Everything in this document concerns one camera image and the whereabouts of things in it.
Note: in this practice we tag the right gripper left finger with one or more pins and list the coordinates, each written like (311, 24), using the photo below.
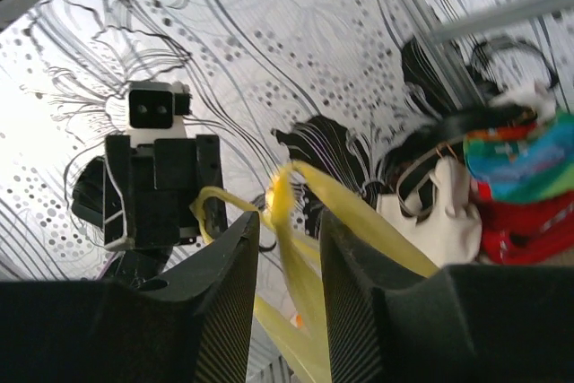
(189, 324)

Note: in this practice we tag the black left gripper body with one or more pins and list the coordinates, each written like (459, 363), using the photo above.
(148, 190)

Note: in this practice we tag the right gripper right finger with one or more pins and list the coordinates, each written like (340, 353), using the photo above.
(466, 323)

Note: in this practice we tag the yellow-green trash bag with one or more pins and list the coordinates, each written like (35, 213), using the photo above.
(306, 349)

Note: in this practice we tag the cream canvas tote bag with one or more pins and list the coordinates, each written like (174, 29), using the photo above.
(452, 232)

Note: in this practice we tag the red fabric bag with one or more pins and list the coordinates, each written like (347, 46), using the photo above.
(523, 234)

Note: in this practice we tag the colourful striped bag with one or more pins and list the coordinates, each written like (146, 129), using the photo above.
(522, 164)

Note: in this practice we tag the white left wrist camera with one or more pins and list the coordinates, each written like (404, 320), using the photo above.
(155, 111)

